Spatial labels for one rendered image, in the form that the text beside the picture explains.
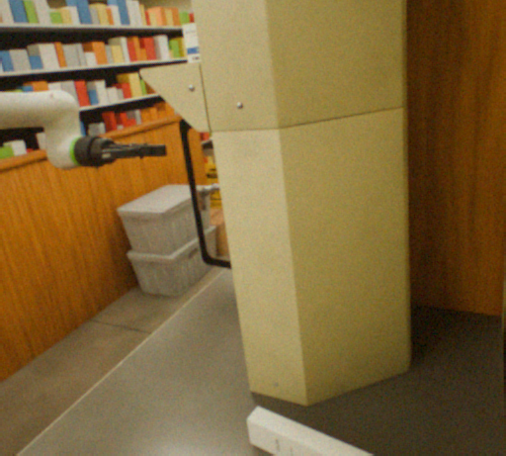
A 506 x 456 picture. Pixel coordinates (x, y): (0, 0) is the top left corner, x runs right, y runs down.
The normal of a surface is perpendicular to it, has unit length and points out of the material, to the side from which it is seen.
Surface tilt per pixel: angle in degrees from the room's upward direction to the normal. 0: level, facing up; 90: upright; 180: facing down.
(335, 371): 90
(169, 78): 90
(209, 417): 0
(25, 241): 90
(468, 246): 90
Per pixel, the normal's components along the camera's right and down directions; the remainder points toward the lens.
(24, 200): 0.88, 0.04
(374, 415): -0.12, -0.94
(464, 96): -0.45, 0.33
